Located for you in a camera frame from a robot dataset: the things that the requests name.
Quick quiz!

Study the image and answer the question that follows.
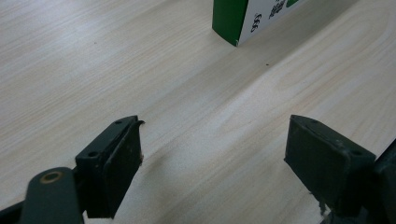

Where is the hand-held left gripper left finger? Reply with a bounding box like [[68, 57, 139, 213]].
[[75, 115, 146, 219]]

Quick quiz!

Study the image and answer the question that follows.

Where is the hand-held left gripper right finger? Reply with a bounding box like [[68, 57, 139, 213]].
[[283, 114, 377, 217]]

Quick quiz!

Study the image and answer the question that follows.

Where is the green and white carton box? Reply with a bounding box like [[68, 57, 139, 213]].
[[211, 0, 307, 48]]

